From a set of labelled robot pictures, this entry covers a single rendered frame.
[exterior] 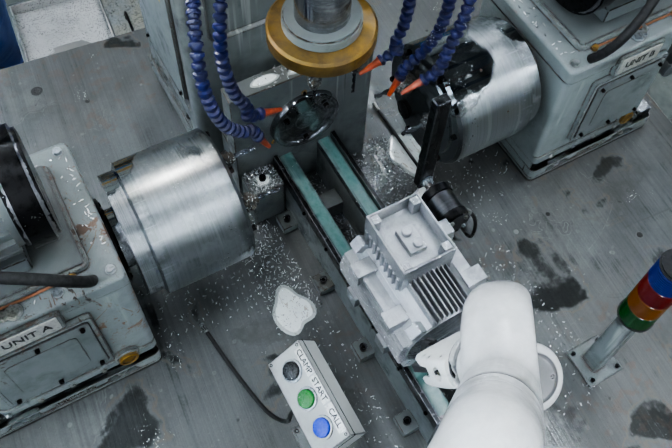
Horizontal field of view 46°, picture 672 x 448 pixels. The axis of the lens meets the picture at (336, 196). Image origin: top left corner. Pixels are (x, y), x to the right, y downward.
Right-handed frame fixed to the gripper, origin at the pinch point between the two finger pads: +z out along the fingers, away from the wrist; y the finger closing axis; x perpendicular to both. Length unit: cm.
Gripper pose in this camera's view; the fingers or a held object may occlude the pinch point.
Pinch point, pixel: (431, 349)
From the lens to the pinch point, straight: 127.8
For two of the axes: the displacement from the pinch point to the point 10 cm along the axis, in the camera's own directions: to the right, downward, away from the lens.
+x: -4.0, -9.1, -0.4
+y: 8.7, -4.0, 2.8
